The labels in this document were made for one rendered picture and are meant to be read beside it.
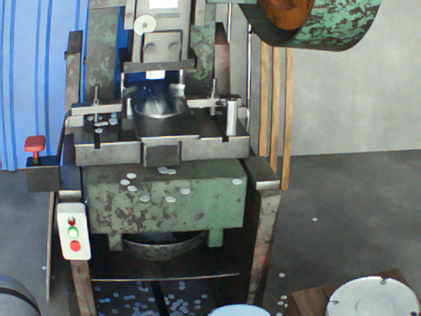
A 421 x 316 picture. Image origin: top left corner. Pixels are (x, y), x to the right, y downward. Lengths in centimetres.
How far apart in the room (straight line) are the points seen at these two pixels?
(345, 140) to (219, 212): 182
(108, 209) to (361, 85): 199
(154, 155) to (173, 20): 34
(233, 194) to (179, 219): 14
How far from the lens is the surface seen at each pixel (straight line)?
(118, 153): 143
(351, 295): 146
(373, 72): 312
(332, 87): 302
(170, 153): 141
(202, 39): 169
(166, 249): 157
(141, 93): 152
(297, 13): 141
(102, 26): 165
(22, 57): 267
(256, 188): 140
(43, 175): 133
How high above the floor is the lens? 129
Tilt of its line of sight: 26 degrees down
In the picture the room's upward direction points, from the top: 3 degrees clockwise
